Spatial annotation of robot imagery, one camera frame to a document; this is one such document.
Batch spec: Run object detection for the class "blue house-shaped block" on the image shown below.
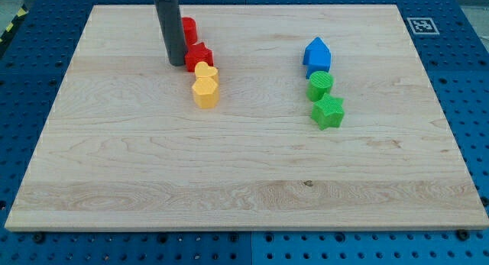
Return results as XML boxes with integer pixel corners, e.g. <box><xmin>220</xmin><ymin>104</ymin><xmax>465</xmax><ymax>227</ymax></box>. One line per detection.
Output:
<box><xmin>303</xmin><ymin>37</ymin><xmax>332</xmax><ymax>79</ymax></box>

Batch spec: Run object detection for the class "red star block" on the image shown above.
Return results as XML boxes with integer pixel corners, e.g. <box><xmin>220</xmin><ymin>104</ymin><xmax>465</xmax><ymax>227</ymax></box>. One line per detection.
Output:
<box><xmin>184</xmin><ymin>42</ymin><xmax>214</xmax><ymax>72</ymax></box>

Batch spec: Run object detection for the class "black white fiducial marker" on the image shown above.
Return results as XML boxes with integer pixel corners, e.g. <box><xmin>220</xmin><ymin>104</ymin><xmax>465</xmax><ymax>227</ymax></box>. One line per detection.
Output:
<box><xmin>407</xmin><ymin>17</ymin><xmax>439</xmax><ymax>35</ymax></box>

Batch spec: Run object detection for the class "green star block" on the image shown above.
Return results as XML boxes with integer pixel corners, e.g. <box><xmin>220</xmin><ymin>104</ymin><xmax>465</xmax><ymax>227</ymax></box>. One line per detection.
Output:
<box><xmin>311</xmin><ymin>93</ymin><xmax>345</xmax><ymax>130</ymax></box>

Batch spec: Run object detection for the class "yellow hexagon block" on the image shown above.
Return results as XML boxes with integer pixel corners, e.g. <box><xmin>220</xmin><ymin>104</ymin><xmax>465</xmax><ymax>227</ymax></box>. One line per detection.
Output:
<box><xmin>192</xmin><ymin>77</ymin><xmax>219</xmax><ymax>108</ymax></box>

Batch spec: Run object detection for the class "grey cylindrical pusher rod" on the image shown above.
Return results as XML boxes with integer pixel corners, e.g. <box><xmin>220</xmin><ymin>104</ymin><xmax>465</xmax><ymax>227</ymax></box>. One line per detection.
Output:
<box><xmin>154</xmin><ymin>0</ymin><xmax>187</xmax><ymax>66</ymax></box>

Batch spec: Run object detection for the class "wooden board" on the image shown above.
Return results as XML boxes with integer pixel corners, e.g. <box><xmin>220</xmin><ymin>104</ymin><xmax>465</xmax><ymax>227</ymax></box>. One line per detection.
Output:
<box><xmin>5</xmin><ymin>5</ymin><xmax>488</xmax><ymax>232</ymax></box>

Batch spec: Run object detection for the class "yellow heart block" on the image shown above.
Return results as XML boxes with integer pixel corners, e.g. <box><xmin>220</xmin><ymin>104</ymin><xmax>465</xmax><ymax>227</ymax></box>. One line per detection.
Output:
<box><xmin>194</xmin><ymin>61</ymin><xmax>219</xmax><ymax>83</ymax></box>

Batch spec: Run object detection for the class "green cylinder block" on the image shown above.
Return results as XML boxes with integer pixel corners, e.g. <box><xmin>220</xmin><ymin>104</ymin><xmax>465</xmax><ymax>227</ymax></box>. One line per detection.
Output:
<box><xmin>306</xmin><ymin>71</ymin><xmax>334</xmax><ymax>102</ymax></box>

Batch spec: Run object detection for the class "red cylinder block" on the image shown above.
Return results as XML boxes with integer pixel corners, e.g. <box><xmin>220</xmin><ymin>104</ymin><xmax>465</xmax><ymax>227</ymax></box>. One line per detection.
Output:
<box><xmin>182</xmin><ymin>17</ymin><xmax>198</xmax><ymax>45</ymax></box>

